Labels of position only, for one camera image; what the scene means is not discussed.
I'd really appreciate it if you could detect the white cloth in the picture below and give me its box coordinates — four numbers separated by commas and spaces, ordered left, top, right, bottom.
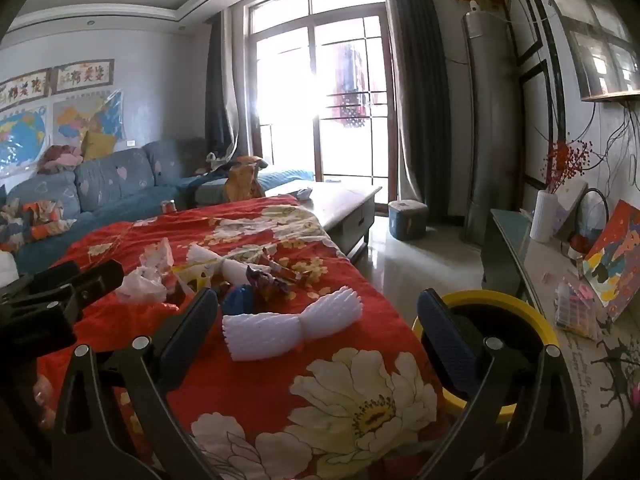
0, 250, 19, 287

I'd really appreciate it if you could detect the hanging red laundry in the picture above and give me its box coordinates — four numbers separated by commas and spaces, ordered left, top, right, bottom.
327, 42, 372, 132

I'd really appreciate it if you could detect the white vase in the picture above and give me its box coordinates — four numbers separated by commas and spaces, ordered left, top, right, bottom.
529, 191, 559, 244

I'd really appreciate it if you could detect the red floral blanket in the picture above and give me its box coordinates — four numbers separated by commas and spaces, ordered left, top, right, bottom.
35, 195, 471, 480

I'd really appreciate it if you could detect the crumpled white plastic bag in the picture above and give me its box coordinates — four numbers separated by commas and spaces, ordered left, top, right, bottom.
116, 240, 176, 306

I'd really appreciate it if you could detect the white foam fruit net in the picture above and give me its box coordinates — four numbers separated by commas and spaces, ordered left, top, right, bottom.
221, 284, 363, 362

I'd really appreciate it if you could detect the gold wall shelf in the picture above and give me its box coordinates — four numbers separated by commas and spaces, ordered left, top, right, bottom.
580, 91, 640, 104

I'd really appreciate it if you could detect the brown paper bag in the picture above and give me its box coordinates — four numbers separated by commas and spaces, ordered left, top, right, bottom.
223, 156, 269, 202

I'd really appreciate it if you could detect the purple foil snack wrapper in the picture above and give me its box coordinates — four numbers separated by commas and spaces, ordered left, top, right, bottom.
246, 265, 289, 302

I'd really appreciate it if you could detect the country map poster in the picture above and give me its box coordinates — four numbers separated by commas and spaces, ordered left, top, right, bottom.
52, 91, 125, 149

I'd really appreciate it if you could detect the yellow cushion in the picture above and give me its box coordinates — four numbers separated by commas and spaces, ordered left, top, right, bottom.
81, 130, 115, 161

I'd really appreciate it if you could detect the colourful painting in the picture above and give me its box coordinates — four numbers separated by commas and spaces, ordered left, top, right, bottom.
582, 199, 640, 324

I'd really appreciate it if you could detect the orange and white clothes pile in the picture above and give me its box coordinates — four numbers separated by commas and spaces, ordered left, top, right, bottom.
0, 197, 77, 254

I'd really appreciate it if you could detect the blue plastic piece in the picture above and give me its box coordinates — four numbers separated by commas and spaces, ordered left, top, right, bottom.
222, 284, 256, 312

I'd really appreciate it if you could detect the blue storage stool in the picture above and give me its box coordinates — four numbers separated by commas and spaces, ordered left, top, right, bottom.
387, 200, 430, 241

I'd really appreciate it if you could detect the grey tower air conditioner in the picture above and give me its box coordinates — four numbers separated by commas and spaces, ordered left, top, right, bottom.
460, 9, 524, 247

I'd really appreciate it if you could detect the wall mirror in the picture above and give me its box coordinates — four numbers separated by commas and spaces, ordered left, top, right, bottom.
542, 0, 637, 101

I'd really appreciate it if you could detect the blue fabric sofa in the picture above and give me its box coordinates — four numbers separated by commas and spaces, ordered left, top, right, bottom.
0, 139, 316, 277

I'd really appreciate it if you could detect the yellow snack wrapper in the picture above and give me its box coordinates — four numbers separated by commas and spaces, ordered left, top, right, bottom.
172, 265, 212, 297

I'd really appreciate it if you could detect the glass balcony door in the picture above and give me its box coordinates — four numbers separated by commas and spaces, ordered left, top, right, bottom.
245, 0, 401, 196

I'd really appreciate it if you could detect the dark curtain beside air conditioner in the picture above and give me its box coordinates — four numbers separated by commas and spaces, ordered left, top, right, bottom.
380, 0, 469, 232

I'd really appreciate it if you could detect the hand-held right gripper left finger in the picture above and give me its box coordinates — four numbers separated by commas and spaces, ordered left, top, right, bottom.
52, 287, 221, 480

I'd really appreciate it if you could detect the short calligraphy frame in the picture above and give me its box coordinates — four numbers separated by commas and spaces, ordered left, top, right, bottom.
52, 58, 116, 95

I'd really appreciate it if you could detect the pink clothes pile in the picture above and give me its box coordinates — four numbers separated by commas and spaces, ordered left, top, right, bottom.
39, 144, 84, 174

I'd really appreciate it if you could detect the yellow waste bin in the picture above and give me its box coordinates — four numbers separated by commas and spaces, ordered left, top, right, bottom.
411, 290, 561, 423

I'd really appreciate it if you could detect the grey coffee table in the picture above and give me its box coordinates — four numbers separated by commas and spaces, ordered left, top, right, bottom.
265, 182, 384, 262

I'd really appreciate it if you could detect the dark curtain beside sofa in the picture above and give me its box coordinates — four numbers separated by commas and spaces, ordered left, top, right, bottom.
205, 10, 262, 162

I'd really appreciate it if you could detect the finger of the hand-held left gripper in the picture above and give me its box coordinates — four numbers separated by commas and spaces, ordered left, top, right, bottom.
29, 259, 126, 312

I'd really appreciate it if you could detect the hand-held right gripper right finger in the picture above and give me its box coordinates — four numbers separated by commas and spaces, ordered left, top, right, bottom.
416, 288, 587, 480

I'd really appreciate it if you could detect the long calligraphy frame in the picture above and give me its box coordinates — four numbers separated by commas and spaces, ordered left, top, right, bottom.
0, 67, 54, 112

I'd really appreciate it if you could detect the world map poster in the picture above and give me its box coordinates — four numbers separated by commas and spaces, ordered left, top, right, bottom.
0, 105, 52, 177

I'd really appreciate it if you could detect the glass-topped media cabinet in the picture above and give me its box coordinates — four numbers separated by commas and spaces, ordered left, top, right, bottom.
480, 207, 640, 477

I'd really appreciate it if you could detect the clear plastic bead box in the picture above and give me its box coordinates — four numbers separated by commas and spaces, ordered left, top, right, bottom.
554, 276, 609, 342

